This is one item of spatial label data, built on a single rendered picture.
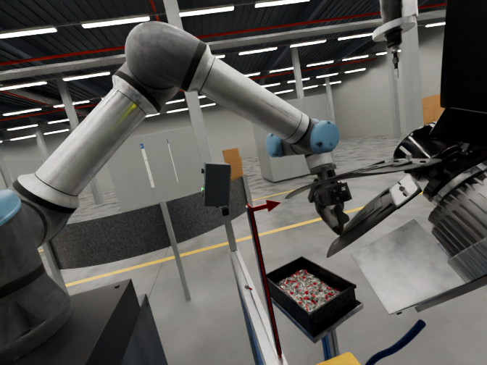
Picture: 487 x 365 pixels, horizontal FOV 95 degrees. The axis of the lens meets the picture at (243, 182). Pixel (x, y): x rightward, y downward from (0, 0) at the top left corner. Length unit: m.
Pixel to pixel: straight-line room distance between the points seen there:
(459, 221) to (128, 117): 0.67
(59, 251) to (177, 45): 2.29
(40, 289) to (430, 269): 0.68
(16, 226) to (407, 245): 0.69
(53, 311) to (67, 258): 2.04
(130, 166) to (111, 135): 6.10
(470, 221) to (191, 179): 6.14
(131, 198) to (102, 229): 4.58
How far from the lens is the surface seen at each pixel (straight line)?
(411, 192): 0.65
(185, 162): 6.37
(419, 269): 0.57
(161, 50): 0.47
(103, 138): 0.56
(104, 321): 0.46
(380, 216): 0.66
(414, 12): 0.58
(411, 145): 0.62
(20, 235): 0.49
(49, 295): 0.51
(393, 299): 0.58
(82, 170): 0.57
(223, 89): 0.47
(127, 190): 6.76
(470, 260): 0.52
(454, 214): 0.53
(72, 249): 2.45
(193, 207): 2.14
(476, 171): 0.58
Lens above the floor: 1.30
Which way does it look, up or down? 10 degrees down
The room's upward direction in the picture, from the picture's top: 12 degrees counter-clockwise
